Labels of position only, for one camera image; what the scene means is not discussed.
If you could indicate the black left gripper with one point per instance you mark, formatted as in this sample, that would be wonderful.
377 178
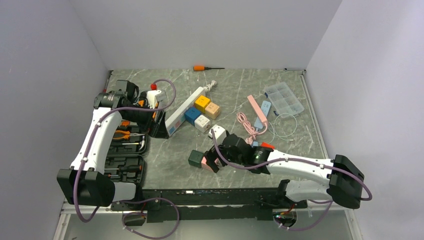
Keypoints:
156 129

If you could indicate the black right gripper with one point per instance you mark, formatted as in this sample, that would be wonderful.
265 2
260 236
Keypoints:
211 156

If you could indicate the red cube socket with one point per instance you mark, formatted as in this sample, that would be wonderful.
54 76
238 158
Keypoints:
267 145

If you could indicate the pink cube adapter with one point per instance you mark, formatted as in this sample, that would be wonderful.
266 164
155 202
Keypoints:
208 164

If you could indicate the dark green cube adapter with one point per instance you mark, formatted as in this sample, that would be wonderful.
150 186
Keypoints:
195 158

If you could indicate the white cube adapter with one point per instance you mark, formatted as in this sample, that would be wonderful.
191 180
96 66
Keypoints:
202 123

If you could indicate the pink power strip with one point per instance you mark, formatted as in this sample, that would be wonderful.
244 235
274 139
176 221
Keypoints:
263 119

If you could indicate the orange wooden cube adapter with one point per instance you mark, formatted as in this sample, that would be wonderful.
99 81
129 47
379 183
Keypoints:
212 110

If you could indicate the light blue power strip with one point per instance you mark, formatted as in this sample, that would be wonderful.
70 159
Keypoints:
265 107

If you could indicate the white long power strip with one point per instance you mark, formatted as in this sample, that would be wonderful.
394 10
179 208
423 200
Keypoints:
173 122

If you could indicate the dark blue cube adapter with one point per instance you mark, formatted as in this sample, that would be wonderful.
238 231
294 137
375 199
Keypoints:
191 115

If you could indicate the yellow cube adapter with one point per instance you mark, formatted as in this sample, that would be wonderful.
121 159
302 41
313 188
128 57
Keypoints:
201 103

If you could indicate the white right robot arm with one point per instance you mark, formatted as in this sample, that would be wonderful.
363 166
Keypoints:
335 179

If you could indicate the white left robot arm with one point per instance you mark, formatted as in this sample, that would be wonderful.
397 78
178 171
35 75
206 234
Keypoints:
84 182

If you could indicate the orange pliers in case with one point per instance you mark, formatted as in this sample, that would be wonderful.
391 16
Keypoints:
124 135

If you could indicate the clear plastic screw organizer box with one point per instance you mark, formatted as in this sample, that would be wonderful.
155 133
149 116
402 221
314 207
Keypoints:
283 99

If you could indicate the black open tool case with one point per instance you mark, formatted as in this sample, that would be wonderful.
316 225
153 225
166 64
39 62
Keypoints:
124 160

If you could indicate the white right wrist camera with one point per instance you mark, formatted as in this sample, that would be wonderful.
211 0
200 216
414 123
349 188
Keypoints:
219 132

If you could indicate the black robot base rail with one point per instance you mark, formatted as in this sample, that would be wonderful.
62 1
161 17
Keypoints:
210 204

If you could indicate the orange handled screwdriver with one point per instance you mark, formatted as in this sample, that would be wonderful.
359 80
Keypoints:
200 68

